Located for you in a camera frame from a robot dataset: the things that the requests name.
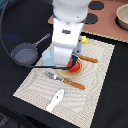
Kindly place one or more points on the cream sink bowl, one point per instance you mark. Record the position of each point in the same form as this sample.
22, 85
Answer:
122, 15

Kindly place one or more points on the wooden handled toy knife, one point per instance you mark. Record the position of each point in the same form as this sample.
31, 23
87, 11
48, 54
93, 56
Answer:
88, 59

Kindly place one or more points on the red toy tomato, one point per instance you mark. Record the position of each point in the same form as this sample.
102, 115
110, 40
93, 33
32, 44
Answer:
74, 68

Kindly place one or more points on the grey frying pan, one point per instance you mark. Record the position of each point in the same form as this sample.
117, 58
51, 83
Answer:
27, 53

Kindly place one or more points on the white toy fish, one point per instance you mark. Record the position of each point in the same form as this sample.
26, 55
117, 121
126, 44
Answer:
57, 98

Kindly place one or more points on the light blue milk carton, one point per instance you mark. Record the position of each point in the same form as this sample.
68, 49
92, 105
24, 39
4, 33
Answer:
48, 57

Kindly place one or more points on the woven beige placemat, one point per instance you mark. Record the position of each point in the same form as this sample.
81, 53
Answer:
77, 106

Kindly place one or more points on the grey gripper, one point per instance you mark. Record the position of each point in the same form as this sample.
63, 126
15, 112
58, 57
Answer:
76, 53

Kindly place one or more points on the wooden handled toy fork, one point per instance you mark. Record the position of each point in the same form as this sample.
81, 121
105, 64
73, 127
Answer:
74, 84

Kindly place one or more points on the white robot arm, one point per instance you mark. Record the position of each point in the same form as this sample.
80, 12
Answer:
67, 26

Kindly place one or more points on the round wooden plate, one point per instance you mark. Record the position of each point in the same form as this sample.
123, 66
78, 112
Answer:
71, 75

